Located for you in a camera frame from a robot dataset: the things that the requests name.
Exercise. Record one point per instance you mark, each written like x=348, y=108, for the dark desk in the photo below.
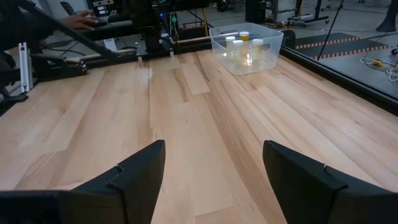
x=115, y=29

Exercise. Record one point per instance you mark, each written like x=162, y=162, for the thin black pole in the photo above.
x=331, y=29

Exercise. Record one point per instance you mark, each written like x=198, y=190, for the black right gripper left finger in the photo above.
x=140, y=186

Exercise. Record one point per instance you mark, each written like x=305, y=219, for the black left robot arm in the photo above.
x=150, y=31

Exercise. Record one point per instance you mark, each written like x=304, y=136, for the yellow post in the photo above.
x=205, y=21

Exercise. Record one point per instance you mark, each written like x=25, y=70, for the black labelled device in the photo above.
x=102, y=9

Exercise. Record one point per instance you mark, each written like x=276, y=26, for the large orange pill bottle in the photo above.
x=244, y=37

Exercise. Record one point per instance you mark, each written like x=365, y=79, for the person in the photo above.
x=18, y=21

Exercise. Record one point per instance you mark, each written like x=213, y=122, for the black frame knob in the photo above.
x=289, y=39

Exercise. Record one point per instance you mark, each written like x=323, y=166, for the dark mat with orange stripes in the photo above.
x=339, y=46

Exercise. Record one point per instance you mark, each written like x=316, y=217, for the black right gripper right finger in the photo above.
x=298, y=186

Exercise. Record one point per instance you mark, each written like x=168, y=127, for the white metal bracket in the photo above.
x=25, y=68

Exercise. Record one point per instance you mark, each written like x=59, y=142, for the person's hand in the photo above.
x=79, y=21

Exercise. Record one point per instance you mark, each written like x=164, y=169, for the clear plastic bin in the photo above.
x=267, y=63

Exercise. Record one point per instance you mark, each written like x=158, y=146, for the black equipment rack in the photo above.
x=258, y=11

